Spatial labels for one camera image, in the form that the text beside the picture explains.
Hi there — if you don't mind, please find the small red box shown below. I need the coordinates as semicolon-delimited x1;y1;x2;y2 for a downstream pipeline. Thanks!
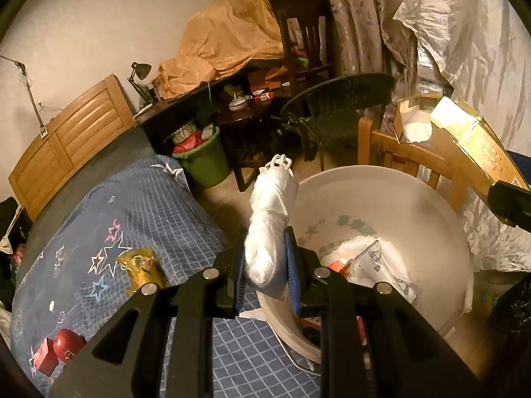
32;337;59;376

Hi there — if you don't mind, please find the wooden bed headboard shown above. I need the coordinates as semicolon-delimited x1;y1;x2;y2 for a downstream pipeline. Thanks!
8;73;138;221

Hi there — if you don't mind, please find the black wicker chair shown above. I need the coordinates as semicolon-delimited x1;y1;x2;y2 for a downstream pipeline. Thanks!
279;72;396;163

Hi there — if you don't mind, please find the dark round side table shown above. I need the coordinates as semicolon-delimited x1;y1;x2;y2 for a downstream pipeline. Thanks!
217;101;272;192

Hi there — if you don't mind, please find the dark desk lamp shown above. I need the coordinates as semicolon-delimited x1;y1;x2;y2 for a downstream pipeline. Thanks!
126;62;153;106

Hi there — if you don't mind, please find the patterned curtain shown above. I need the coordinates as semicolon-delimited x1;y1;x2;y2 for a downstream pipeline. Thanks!
213;0;401;77

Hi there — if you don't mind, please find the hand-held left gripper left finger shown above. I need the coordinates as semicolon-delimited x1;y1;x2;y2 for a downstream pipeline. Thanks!
50;244;250;398

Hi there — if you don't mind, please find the white plastic basin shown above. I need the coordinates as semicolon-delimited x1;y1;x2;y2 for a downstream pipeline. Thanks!
255;165;474;362

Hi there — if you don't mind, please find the dark wooden chair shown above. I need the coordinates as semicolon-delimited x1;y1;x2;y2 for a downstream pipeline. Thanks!
268;0;335;93

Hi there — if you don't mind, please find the white plastic snack bag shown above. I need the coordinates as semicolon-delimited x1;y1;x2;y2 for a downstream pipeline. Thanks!
328;235;418;304

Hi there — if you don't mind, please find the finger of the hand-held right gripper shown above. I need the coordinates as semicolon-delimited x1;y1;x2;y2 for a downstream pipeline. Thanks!
487;180;531;233

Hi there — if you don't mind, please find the red round ball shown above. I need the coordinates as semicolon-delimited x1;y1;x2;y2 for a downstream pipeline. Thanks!
52;328;86;366

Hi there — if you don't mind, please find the white cloth bundle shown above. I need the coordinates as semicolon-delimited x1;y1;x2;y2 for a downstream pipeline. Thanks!
243;153;300;289

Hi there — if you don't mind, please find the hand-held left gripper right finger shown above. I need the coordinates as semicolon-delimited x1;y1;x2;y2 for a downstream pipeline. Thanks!
285;227;482;398

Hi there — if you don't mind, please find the orange cloth cover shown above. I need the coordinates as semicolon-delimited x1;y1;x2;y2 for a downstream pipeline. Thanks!
153;0;288;101

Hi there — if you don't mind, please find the green plastic bucket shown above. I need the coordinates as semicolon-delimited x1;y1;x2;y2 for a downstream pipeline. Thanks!
172;126;231;188

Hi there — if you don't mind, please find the black plastic bag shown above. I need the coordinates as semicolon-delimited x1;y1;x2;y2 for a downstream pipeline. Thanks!
489;273;531;334

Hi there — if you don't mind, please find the blue checked star blanket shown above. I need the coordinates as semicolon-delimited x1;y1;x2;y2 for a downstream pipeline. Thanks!
9;154;324;398

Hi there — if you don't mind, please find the gold cardboard box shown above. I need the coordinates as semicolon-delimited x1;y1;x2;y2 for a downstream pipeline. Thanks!
429;96;530;223

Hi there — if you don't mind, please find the small open cardboard box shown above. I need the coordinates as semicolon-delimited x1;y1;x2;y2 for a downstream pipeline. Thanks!
393;95;441;144

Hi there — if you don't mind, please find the gold snack packet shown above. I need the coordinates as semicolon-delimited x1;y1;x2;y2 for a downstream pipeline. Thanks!
115;247;169;296

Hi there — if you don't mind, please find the light wooden chair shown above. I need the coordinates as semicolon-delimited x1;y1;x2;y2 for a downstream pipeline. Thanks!
357;116;470;213

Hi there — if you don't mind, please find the white plastic sheet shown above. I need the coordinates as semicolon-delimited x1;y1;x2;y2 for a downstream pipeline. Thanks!
393;0;531;272

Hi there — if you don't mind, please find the dark wooden desk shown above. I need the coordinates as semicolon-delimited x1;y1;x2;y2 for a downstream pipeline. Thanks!
135;79;233;162

